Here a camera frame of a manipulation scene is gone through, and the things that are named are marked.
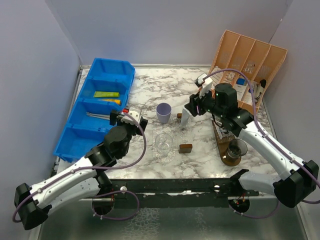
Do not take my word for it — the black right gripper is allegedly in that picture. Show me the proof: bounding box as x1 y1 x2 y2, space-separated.
185 85 225 118

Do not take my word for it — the brown lid clear box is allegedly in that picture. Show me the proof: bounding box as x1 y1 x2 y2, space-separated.
177 113 183 123
178 143 193 154

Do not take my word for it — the lilac plastic cup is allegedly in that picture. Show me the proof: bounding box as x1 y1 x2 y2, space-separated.
156 102 172 124

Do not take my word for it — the clear square toothbrush holder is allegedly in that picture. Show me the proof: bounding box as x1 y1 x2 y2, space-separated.
213 123 236 144

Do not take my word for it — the clear plastic cup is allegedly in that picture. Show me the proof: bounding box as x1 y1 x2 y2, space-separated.
154 133 173 163

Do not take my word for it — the dark blue plastic cup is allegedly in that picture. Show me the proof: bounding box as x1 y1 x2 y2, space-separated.
223 139 248 160

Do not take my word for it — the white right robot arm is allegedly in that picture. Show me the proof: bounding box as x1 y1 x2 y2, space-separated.
184 83 319 208

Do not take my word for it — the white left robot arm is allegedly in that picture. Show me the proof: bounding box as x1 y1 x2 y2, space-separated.
12 107 148 230

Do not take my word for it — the brown oval wooden tray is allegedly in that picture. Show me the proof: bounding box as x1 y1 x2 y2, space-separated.
211 119 242 167

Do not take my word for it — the blue plastic bin organizer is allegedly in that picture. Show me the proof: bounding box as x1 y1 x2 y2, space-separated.
53 58 135 163

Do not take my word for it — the white blue box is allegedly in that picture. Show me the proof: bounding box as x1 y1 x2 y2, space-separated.
236 78 247 86

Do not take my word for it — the peach compartment organizer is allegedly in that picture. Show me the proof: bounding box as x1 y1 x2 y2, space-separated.
209 30 288 110

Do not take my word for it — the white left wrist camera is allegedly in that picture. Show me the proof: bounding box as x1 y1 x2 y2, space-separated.
120 107 142 125

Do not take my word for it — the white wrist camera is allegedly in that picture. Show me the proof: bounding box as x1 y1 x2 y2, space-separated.
194 73 213 99
120 107 142 125

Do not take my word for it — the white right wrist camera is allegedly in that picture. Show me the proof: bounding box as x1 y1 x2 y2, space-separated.
194 73 213 99

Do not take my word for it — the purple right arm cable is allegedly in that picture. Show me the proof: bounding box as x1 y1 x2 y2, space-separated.
203 68 320 220

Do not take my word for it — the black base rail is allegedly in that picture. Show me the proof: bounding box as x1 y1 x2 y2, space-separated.
82 172 253 210

